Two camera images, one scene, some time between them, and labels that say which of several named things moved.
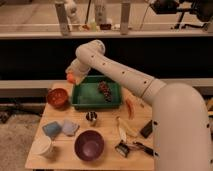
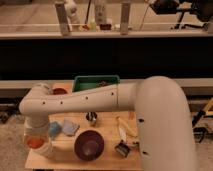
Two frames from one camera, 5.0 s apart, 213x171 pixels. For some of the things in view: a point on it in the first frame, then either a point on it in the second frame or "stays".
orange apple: x=71 y=78 → x=35 y=143
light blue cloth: x=69 y=127 stays
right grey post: x=125 y=18 stays
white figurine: x=71 y=12 stays
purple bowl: x=89 y=145 stays
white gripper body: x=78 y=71 → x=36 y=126
